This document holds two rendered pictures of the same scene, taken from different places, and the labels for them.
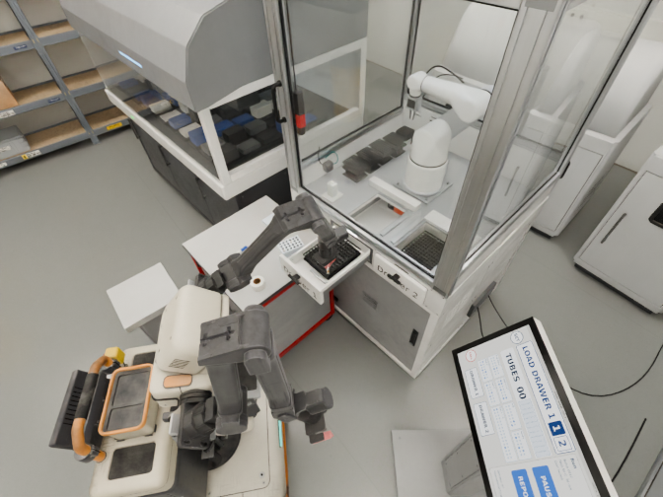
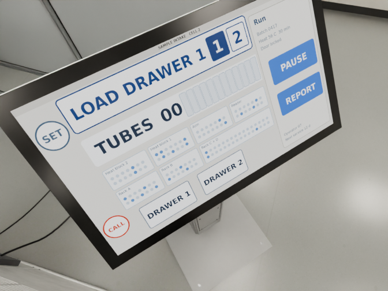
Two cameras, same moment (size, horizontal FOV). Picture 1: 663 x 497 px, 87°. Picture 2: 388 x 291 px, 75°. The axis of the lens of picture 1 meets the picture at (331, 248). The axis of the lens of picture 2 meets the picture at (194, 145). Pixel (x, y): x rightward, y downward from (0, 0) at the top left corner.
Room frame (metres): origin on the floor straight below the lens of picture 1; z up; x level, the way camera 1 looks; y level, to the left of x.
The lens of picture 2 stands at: (0.42, -0.32, 1.43)
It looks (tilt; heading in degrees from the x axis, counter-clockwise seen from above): 62 degrees down; 244
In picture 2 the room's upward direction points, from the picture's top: 7 degrees counter-clockwise
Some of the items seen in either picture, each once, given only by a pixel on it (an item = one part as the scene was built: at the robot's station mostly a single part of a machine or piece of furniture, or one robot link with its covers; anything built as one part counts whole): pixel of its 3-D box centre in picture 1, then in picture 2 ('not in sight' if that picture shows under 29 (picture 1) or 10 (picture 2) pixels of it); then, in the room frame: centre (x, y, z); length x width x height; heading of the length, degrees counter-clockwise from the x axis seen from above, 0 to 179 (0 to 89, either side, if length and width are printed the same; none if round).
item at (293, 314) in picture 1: (268, 286); not in sight; (1.30, 0.40, 0.38); 0.62 x 0.58 x 0.76; 41
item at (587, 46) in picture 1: (556, 124); not in sight; (1.11, -0.81, 1.52); 0.87 x 0.01 x 0.86; 131
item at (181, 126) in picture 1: (215, 71); not in sight; (2.70, 0.78, 1.13); 1.78 x 1.14 x 0.45; 41
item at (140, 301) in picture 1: (172, 330); not in sight; (1.01, 0.94, 0.38); 0.30 x 0.30 x 0.76; 37
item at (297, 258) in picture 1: (333, 255); not in sight; (1.11, -0.01, 0.86); 0.40 x 0.26 x 0.06; 131
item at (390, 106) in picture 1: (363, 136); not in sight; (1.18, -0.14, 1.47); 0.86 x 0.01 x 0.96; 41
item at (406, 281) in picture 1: (399, 278); not in sight; (0.95, -0.30, 0.87); 0.29 x 0.02 x 0.11; 41
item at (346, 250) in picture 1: (331, 255); not in sight; (1.11, 0.00, 0.87); 0.22 x 0.18 x 0.06; 131
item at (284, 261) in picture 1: (300, 278); not in sight; (0.98, 0.15, 0.87); 0.29 x 0.02 x 0.11; 41
